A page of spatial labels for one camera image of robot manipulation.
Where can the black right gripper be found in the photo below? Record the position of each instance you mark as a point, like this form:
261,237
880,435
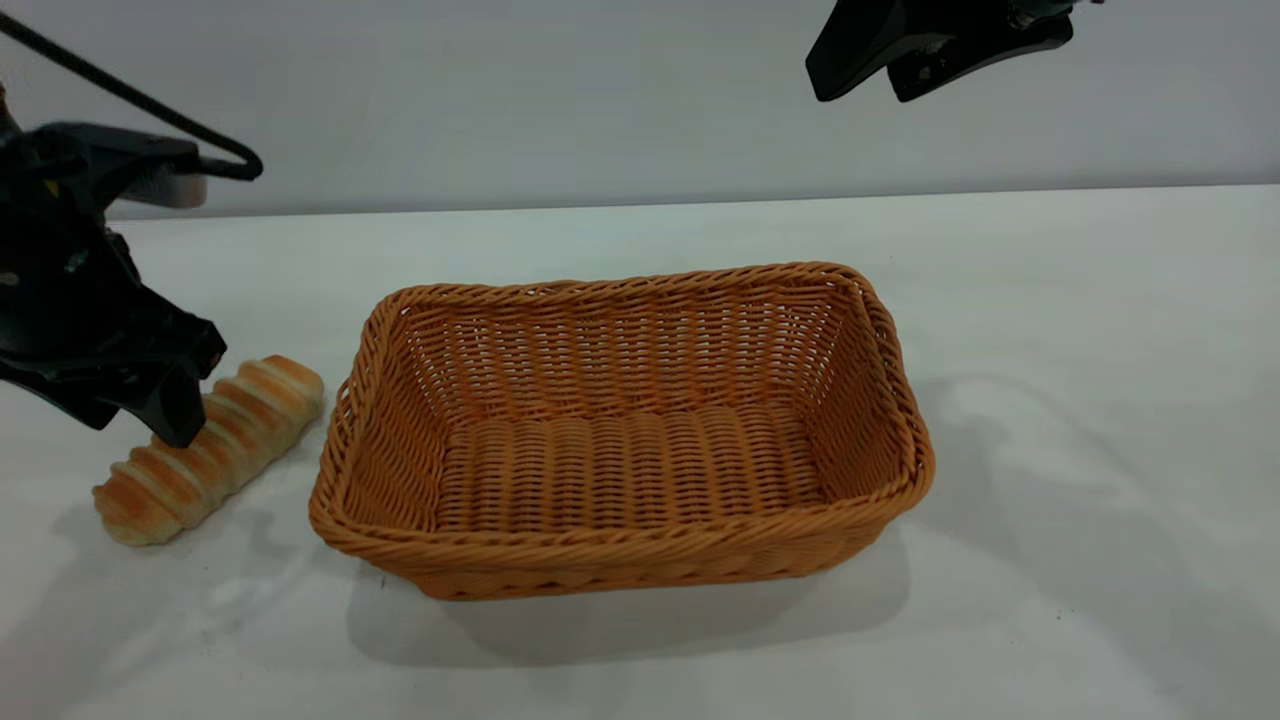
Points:
1050,8

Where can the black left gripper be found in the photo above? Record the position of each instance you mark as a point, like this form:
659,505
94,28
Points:
60,290

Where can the striped long bread roll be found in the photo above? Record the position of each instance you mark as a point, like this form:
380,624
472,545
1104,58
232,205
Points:
240,440

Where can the orange woven wicker basket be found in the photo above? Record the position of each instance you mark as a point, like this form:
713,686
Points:
620,460

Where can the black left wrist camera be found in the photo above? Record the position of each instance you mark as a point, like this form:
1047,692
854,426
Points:
120,165

